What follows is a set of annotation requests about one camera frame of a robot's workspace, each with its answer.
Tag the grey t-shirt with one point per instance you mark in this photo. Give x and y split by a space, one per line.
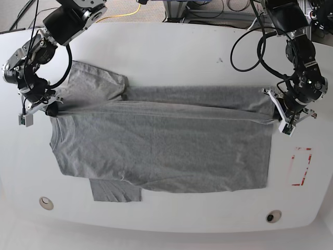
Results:
175 139

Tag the table grommet hole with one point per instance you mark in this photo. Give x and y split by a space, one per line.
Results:
46 203
273 216

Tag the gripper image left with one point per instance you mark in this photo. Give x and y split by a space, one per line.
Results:
37 97

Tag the aluminium frame base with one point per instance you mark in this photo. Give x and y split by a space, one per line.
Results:
221 15

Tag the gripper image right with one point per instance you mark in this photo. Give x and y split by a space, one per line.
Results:
291 113

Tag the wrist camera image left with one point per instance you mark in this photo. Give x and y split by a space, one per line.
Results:
25 120

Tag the red tape rectangle marking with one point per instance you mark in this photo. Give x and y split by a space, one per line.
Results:
300 163

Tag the right table grommet hole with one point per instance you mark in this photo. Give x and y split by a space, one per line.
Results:
273 216

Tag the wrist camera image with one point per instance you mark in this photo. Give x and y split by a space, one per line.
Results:
286 128
25 120

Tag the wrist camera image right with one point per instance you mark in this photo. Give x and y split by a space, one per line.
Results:
286 128

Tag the left table grommet hole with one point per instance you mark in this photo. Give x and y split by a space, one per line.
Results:
46 203

